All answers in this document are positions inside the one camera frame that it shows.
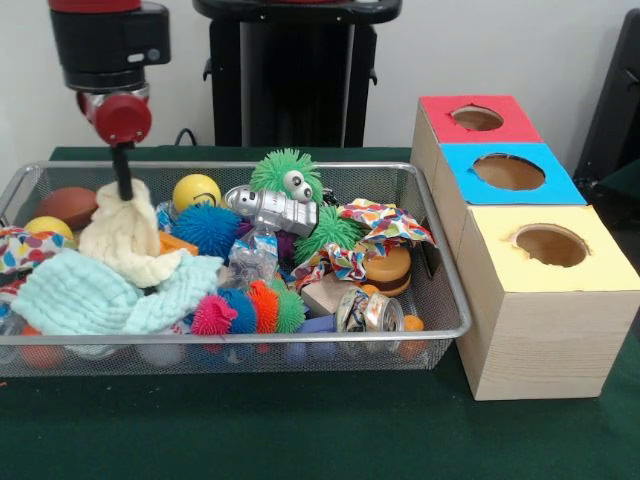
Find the black chair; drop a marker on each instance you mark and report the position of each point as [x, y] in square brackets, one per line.
[615, 100]

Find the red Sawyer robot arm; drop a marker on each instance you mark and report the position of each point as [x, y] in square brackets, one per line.
[110, 40]

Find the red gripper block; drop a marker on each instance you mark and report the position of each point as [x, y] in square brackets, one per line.
[124, 119]

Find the green fuzzy ball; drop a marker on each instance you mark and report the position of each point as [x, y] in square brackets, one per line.
[332, 232]

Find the yellow ball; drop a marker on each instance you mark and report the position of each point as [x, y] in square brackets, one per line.
[192, 190]
[47, 227]

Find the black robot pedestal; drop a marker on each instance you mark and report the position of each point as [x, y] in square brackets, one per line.
[280, 75]

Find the blue spiky ball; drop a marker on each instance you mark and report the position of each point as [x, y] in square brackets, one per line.
[207, 230]

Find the brown toy football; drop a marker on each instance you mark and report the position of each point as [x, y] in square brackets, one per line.
[67, 205]

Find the wooden box with three holes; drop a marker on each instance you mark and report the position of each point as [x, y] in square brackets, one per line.
[550, 340]

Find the silver toy robot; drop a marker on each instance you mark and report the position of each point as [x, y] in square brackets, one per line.
[280, 207]

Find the dark green tablecloth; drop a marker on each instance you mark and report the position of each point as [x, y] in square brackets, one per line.
[625, 180]
[300, 430]

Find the cream waffle cloth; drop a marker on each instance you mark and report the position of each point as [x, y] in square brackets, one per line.
[125, 235]

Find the mint green cloth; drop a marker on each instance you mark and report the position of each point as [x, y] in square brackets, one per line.
[75, 300]

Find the white multicolour dotted cloth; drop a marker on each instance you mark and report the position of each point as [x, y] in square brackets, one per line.
[395, 222]

